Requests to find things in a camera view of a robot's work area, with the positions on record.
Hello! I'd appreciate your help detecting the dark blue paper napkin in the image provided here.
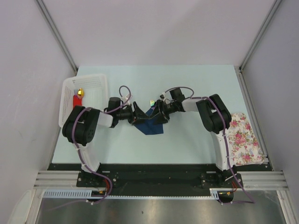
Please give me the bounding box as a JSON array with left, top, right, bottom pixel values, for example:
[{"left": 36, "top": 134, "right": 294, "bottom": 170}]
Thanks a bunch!
[{"left": 135, "top": 118, "right": 164, "bottom": 135}]

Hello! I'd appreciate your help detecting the red rolled napkin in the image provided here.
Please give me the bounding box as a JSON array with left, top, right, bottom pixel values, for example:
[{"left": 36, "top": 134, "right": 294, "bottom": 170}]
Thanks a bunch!
[{"left": 72, "top": 95, "right": 82, "bottom": 108}]

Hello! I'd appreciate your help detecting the white slotted cable duct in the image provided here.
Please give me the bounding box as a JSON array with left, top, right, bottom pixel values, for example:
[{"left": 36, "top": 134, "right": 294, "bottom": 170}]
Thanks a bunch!
[{"left": 43, "top": 189, "right": 92, "bottom": 198}]

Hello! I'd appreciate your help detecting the aluminium frame rail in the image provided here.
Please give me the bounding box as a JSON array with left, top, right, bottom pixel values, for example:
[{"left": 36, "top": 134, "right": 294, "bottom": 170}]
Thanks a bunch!
[{"left": 34, "top": 171, "right": 289, "bottom": 190}]

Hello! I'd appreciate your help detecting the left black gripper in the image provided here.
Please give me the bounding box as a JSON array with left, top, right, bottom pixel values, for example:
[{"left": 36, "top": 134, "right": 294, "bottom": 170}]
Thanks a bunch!
[{"left": 116, "top": 101, "right": 149, "bottom": 125}]

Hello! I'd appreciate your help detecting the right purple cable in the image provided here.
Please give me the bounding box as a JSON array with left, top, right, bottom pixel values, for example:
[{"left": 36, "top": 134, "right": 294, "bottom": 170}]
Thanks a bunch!
[{"left": 161, "top": 86, "right": 255, "bottom": 204}]

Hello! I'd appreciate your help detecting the white plastic basket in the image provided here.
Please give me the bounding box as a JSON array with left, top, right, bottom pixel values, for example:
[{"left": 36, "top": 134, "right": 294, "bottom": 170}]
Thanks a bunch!
[{"left": 58, "top": 74, "right": 108, "bottom": 127}]

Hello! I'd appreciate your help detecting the gold metal spoon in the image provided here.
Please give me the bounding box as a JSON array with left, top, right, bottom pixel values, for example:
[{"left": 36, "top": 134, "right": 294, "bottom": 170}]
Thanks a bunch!
[{"left": 77, "top": 88, "right": 85, "bottom": 99}]

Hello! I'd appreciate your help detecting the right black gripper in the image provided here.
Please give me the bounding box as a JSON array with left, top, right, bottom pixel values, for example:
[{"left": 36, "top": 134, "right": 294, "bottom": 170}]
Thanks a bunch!
[{"left": 149, "top": 100, "right": 177, "bottom": 126}]

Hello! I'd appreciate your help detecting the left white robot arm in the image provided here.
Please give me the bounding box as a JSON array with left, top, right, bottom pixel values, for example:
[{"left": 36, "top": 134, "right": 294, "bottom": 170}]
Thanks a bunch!
[{"left": 62, "top": 97, "right": 150, "bottom": 187}]

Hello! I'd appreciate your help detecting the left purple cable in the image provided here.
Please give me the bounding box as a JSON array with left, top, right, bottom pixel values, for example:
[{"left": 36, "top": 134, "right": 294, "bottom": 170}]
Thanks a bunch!
[{"left": 45, "top": 85, "right": 133, "bottom": 210}]

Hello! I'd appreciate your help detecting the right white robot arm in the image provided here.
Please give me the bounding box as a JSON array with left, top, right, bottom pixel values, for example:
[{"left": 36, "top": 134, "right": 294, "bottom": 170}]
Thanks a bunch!
[{"left": 149, "top": 87, "right": 233, "bottom": 187}]

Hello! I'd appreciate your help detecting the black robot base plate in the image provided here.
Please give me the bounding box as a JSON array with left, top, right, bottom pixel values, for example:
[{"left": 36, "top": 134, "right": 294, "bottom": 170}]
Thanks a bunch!
[{"left": 48, "top": 163, "right": 272, "bottom": 202}]

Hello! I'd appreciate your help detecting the purple cable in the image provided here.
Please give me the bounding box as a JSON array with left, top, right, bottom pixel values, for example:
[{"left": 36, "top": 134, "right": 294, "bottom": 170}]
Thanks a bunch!
[
  {"left": 161, "top": 86, "right": 255, "bottom": 204},
  {"left": 45, "top": 85, "right": 133, "bottom": 210}
]

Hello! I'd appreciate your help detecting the floral plastic tray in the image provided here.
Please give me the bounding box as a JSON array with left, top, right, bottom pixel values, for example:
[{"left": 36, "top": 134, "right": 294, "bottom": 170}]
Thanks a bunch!
[{"left": 228, "top": 113, "right": 267, "bottom": 166}]

